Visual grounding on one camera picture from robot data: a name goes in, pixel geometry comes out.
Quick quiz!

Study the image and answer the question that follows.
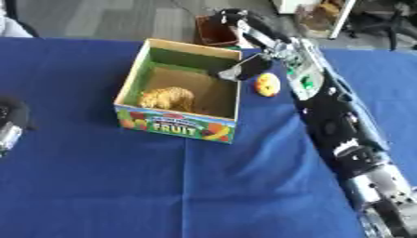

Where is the tan cardboard box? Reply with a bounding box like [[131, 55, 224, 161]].
[[293, 0, 343, 33]]

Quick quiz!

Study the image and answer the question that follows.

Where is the black office chair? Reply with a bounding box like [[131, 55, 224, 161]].
[[346, 0, 417, 51]]

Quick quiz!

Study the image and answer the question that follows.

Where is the brown open box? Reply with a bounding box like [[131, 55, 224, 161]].
[[192, 14, 241, 48]]

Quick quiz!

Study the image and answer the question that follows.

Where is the orange tiger toy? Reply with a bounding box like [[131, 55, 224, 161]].
[[137, 86, 197, 112]]

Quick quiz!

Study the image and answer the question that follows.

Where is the yellow and red toy fruit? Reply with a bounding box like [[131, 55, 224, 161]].
[[254, 72, 284, 98]]

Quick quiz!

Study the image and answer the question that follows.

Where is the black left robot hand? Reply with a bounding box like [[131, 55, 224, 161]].
[[0, 97, 36, 131]]

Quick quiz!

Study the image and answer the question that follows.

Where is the cardboard box with green inside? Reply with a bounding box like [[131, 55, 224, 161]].
[[112, 37, 245, 144]]

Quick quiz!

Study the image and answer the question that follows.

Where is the white table leg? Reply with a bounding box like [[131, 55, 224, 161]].
[[327, 0, 358, 40]]

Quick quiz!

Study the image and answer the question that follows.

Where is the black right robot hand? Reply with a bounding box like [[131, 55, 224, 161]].
[[215, 7, 297, 83]]

